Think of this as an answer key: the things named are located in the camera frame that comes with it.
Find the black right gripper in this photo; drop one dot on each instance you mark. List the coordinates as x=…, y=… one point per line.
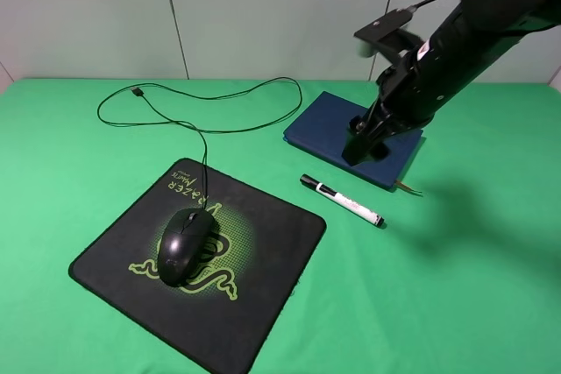
x=418, y=83

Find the white black marker pen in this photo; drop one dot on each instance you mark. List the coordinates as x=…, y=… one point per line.
x=343, y=201

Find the black computer mouse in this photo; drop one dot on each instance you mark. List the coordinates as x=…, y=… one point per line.
x=181, y=244

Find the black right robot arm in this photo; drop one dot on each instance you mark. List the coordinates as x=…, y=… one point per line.
x=489, y=28

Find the dark blue notebook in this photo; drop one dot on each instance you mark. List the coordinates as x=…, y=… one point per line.
x=322, y=128

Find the green tablecloth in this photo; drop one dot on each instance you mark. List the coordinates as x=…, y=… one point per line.
x=463, y=276

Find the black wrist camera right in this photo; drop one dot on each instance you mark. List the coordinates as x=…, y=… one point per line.
x=387, y=36

